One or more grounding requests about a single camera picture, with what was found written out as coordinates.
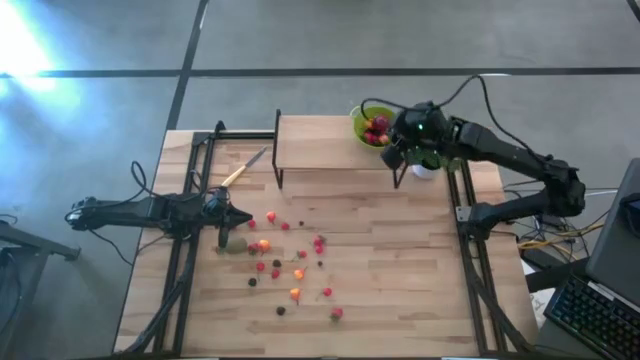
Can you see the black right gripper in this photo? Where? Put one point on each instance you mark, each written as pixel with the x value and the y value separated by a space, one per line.
pixel 422 130

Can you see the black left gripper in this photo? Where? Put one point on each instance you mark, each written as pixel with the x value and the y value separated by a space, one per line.
pixel 220 215

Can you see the red cherry with green stem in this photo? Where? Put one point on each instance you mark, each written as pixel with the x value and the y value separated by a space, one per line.
pixel 260 266
pixel 327 291

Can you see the large strawberry with green leaves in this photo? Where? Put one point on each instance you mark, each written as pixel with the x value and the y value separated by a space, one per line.
pixel 336 313

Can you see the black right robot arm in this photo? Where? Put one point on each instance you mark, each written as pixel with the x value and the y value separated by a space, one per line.
pixel 500 150

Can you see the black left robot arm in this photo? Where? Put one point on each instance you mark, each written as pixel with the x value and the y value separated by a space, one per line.
pixel 125 214

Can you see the green-brown kiwi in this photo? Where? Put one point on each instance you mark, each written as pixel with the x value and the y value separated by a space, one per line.
pixel 236 245

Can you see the green plastic colander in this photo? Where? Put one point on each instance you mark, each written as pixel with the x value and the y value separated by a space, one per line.
pixel 358 131

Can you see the green plant in white pot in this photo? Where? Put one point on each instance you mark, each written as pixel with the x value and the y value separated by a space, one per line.
pixel 425 172

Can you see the black blackberry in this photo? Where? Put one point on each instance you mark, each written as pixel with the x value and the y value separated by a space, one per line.
pixel 252 282
pixel 276 263

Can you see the wooden shelf with black legs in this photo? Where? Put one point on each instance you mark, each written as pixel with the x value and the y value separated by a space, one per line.
pixel 325 142

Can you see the small orange-red strawberry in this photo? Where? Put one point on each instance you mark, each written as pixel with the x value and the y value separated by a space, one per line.
pixel 302 254

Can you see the small red strawberry far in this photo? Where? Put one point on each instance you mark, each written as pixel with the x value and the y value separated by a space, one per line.
pixel 319 249

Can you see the dark berry with green stem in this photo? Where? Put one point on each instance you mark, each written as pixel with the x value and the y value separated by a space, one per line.
pixel 280 310

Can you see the dark metal stand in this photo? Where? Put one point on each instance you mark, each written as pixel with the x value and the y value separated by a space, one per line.
pixel 40 245

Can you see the grey laptop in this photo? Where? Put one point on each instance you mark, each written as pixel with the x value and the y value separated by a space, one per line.
pixel 617 240

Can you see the black backlit keyboard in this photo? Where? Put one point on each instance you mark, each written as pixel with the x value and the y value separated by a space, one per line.
pixel 590 315

